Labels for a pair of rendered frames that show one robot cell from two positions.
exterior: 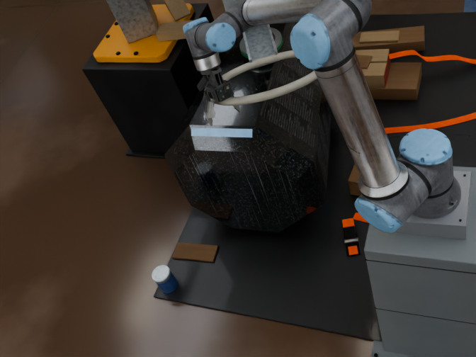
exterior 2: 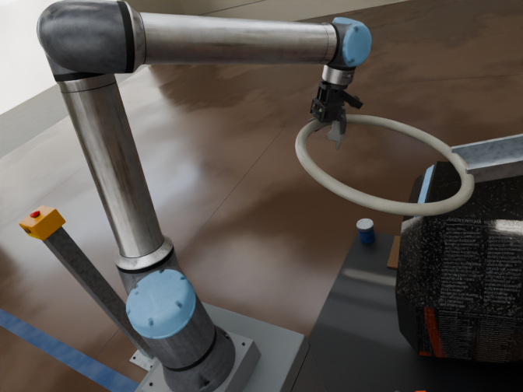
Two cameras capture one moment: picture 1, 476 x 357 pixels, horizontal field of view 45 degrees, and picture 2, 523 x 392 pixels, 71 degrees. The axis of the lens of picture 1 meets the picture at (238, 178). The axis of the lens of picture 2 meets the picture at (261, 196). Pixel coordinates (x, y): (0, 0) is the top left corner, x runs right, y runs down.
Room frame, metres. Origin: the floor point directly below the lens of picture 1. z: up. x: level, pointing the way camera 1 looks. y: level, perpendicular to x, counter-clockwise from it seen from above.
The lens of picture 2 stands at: (1.44, -1.13, 1.77)
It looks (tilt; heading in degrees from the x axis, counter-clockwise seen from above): 35 degrees down; 95
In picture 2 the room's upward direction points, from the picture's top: 20 degrees counter-clockwise
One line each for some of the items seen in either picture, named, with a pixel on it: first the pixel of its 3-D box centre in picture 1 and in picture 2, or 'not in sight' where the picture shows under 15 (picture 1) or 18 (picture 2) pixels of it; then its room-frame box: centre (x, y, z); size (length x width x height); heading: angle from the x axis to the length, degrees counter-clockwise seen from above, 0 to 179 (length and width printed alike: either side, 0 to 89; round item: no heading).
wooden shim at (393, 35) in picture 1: (379, 37); not in sight; (2.94, -1.22, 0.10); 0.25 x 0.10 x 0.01; 57
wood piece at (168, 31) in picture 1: (175, 30); not in sight; (2.84, 0.00, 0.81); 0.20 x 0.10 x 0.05; 61
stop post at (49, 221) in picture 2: not in sight; (103, 295); (0.40, 0.19, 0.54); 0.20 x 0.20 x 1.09; 53
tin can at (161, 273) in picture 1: (164, 279); (366, 231); (1.83, 0.57, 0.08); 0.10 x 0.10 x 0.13
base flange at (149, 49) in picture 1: (143, 32); not in sight; (3.03, 0.17, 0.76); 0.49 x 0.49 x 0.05; 53
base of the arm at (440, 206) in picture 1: (429, 185); (193, 351); (1.09, -0.57, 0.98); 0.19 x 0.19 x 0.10
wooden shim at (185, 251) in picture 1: (195, 251); (399, 252); (1.96, 0.38, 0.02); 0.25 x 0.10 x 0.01; 57
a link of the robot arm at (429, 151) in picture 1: (425, 161); (170, 314); (1.09, -0.56, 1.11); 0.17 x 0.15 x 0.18; 115
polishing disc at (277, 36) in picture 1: (260, 41); not in sight; (2.36, -0.37, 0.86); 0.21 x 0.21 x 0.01
